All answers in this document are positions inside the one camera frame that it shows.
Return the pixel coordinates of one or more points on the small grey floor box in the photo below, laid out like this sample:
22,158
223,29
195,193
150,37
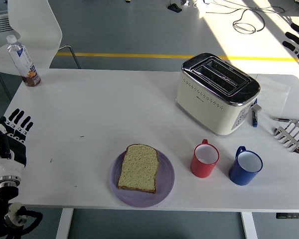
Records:
185,2

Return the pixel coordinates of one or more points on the blue mug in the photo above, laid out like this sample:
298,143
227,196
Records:
239,177

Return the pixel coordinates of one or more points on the silver pen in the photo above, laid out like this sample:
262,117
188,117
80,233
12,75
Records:
286,120

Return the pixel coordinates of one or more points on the red mug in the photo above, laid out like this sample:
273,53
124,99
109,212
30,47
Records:
201,170

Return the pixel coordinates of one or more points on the white paper sheet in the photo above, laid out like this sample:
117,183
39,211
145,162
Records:
271,99

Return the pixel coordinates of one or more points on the black table control panel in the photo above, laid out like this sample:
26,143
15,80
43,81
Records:
289,216

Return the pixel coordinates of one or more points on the cream toaster with chrome lid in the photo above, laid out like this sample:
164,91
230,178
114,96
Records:
204,104

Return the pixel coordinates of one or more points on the blue marker pen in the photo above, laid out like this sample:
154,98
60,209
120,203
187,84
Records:
254,119

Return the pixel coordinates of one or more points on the black wedge-shaped floor object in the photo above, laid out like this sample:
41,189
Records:
175,8

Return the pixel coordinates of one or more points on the silver metal toast rack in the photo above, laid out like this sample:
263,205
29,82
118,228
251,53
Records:
286,139

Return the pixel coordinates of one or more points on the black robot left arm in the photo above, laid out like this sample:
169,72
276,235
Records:
1,196

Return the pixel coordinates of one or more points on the white chair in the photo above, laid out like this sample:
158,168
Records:
35,25

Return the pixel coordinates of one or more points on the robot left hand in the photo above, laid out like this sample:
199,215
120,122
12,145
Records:
13,149

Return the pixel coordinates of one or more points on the white table leg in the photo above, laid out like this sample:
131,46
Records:
64,224
249,225

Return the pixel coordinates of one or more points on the clear plastic drink bottle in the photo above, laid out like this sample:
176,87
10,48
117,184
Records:
22,62

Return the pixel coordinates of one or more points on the bread slice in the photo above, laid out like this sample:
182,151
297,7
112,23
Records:
139,169

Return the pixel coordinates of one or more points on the purple plate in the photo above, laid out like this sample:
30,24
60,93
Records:
164,185

